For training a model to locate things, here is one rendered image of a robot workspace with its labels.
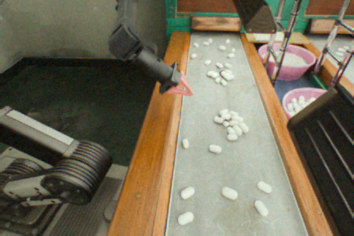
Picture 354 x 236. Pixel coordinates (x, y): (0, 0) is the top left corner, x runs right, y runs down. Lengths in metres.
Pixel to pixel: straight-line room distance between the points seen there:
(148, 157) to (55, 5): 2.24
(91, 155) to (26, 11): 2.36
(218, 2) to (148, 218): 1.18
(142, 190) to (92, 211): 0.37
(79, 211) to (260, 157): 0.64
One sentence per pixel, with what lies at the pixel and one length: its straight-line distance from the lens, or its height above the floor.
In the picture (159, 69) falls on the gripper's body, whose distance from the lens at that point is 0.61.
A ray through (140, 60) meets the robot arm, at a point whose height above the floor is 0.98.
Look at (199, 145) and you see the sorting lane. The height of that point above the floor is 0.74.
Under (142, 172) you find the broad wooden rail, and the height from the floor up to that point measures 0.76.
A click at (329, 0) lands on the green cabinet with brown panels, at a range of 1.57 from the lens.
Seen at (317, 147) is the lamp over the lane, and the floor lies 1.07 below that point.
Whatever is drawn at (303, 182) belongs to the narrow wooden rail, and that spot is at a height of 0.76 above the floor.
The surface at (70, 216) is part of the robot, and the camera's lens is 0.93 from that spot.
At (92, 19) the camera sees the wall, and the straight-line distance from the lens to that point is 2.55.
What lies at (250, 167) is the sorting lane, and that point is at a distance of 0.65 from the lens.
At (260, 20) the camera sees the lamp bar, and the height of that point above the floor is 1.07.
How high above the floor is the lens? 1.25
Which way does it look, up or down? 37 degrees down
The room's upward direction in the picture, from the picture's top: straight up
